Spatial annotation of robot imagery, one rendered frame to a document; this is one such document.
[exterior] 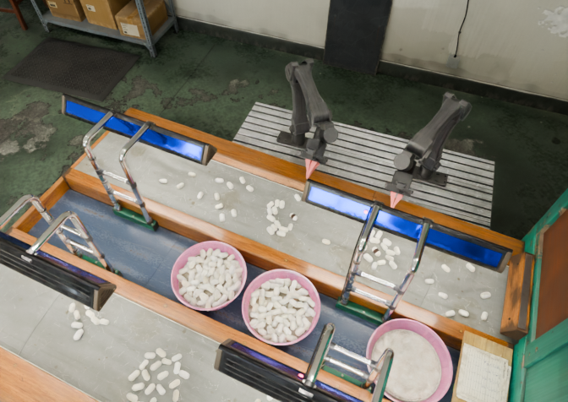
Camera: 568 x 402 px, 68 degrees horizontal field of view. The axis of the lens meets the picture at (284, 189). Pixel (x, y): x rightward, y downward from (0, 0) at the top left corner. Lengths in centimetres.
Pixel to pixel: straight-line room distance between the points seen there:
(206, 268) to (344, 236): 53
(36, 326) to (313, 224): 102
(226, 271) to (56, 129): 215
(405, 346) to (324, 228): 51
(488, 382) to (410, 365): 23
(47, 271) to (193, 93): 232
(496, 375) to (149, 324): 111
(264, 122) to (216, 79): 142
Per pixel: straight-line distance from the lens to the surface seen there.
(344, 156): 199
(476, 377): 152
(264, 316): 149
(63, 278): 129
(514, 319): 156
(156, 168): 190
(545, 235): 173
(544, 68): 357
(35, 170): 321
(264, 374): 107
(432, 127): 163
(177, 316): 151
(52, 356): 162
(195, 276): 158
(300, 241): 162
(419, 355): 153
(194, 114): 322
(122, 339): 156
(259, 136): 206
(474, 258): 134
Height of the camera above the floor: 214
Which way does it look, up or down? 53 degrees down
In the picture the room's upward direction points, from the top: 1 degrees clockwise
